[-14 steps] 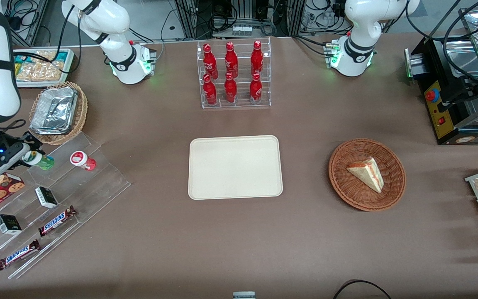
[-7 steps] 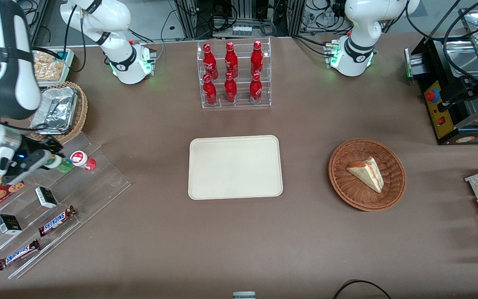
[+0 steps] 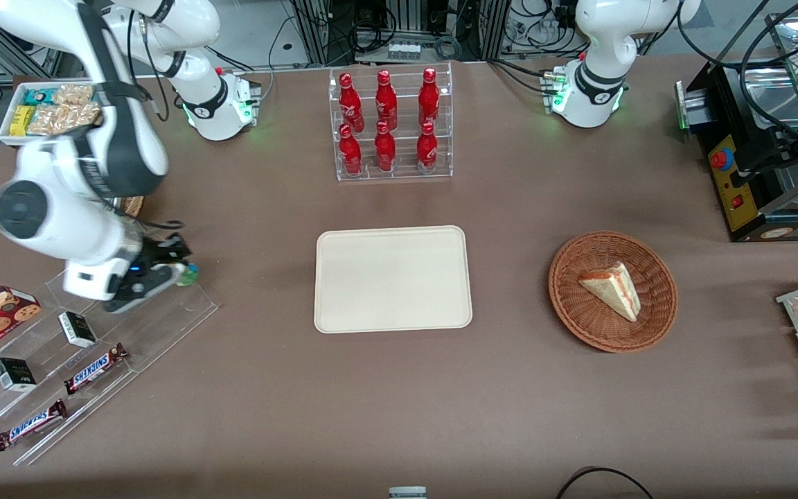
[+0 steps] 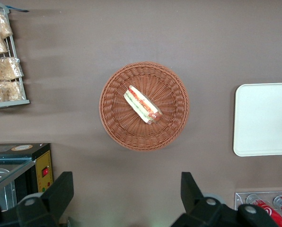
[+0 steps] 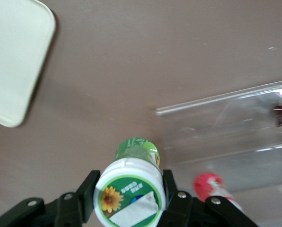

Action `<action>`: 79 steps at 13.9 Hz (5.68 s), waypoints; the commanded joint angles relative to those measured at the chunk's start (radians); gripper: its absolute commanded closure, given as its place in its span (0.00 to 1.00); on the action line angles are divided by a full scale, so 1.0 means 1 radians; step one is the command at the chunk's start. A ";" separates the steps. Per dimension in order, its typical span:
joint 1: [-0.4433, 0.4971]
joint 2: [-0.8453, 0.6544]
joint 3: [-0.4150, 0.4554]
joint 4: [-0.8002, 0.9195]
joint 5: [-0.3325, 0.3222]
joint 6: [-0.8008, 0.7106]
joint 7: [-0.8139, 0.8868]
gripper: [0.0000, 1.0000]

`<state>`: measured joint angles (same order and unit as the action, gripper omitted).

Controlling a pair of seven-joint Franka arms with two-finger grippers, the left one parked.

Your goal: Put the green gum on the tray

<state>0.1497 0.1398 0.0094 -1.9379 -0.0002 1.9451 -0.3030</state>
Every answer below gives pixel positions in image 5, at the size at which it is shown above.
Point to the beige plastic tray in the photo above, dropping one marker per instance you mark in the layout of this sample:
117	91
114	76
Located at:
13	59

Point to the clear acrylic stepped stand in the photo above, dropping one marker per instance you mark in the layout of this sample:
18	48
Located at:
226	132

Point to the red gum bottle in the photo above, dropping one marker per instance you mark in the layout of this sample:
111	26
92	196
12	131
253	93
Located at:
209	186

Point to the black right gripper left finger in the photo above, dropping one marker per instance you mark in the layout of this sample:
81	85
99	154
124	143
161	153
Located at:
67	210

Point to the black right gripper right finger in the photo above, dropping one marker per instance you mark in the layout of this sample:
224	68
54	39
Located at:
186	212

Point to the green gum bottle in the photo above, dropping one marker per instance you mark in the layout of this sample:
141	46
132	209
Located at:
129	172

